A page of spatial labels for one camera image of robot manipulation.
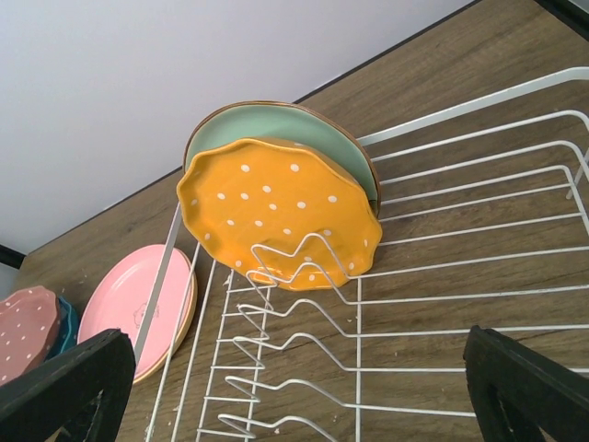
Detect blue polka dot plate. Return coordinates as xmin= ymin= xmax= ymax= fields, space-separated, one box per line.
xmin=46 ymin=297 xmax=79 ymax=360

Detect mint green plate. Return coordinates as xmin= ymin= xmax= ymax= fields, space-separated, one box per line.
xmin=183 ymin=100 xmax=381 ymax=214

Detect pale yellow plate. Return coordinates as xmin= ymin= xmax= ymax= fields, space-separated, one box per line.
xmin=133 ymin=249 xmax=197 ymax=384

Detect orange polka dot plate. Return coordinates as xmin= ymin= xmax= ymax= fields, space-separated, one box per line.
xmin=177 ymin=137 xmax=383 ymax=291

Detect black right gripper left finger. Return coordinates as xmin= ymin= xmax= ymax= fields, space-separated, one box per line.
xmin=1 ymin=329 xmax=135 ymax=441

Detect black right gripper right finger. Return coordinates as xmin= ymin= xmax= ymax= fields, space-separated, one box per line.
xmin=463 ymin=326 xmax=588 ymax=441

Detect light pink plate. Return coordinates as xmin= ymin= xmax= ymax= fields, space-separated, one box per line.
xmin=75 ymin=243 xmax=194 ymax=376

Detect dark pink polka dot plate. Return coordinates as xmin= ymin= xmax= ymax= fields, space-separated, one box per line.
xmin=0 ymin=285 xmax=60 ymax=386

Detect white wire dish rack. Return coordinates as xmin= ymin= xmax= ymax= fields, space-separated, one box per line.
xmin=145 ymin=66 xmax=588 ymax=441

